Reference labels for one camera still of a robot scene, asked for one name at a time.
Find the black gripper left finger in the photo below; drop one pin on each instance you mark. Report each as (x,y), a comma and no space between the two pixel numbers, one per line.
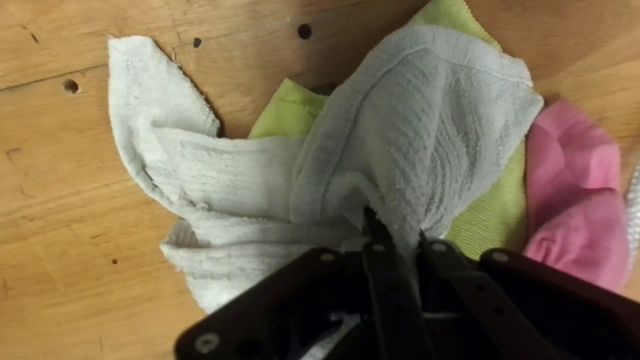
(300,312)

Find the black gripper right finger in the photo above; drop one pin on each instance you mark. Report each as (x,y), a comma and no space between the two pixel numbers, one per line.
(532,312)

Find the white ribbed towel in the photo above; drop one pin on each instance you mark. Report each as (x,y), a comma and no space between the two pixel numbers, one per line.
(233,181)

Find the yellow-green cloth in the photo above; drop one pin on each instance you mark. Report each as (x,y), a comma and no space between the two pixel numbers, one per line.
(493,213)

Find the pink cloth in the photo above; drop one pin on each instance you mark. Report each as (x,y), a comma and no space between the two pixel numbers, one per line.
(573,201)

